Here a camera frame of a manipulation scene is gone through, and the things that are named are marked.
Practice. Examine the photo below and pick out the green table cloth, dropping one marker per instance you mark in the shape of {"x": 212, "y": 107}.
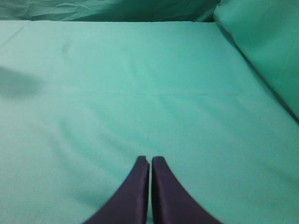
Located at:
{"x": 79, "y": 101}

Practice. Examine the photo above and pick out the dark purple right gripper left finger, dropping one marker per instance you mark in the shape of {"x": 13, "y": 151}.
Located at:
{"x": 129, "y": 204}

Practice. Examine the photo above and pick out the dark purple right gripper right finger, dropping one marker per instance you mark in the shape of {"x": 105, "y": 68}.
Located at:
{"x": 171, "y": 203}

